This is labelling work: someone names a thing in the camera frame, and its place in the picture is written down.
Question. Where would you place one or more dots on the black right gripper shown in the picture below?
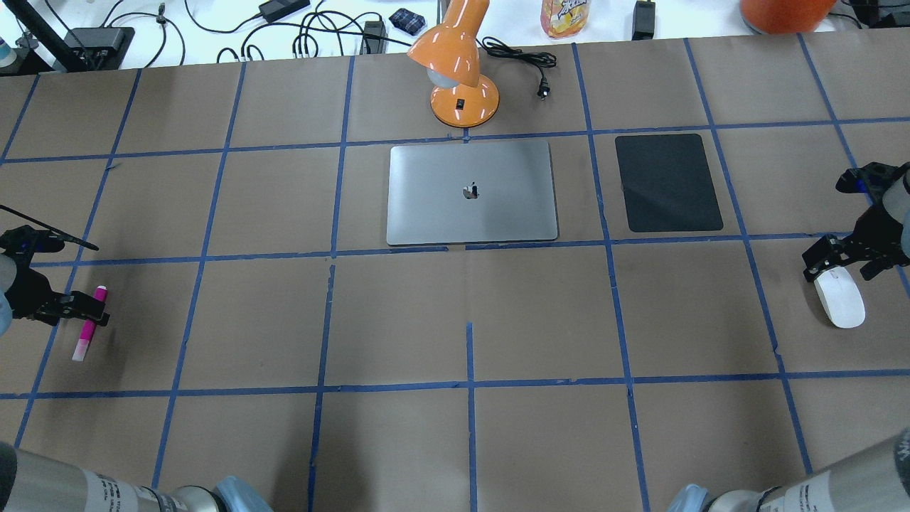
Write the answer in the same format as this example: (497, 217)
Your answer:
(876, 235)

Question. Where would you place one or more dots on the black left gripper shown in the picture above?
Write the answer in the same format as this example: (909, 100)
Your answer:
(27, 290)

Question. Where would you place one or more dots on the white computer mouse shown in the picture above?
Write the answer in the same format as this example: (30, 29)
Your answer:
(841, 298)

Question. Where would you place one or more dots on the pink marker pen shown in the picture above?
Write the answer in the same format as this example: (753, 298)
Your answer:
(88, 328)

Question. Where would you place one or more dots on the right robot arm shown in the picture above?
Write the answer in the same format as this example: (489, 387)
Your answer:
(876, 478)

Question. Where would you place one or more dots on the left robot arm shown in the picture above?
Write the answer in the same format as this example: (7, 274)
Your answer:
(35, 483)

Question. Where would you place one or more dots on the black mousepad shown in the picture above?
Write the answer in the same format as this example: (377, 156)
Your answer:
(667, 184)

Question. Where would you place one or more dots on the black power adapter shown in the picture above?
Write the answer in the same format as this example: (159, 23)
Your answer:
(644, 20)

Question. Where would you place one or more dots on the yellow drink bottle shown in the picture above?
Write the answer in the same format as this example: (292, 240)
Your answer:
(562, 19)

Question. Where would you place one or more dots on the silver closed laptop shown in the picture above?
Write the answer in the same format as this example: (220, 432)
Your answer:
(500, 191)

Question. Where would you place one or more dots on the orange desk lamp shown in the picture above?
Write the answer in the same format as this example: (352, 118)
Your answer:
(461, 97)

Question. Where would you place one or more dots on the dark blue small pouch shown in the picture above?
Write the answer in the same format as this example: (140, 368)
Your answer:
(408, 21)

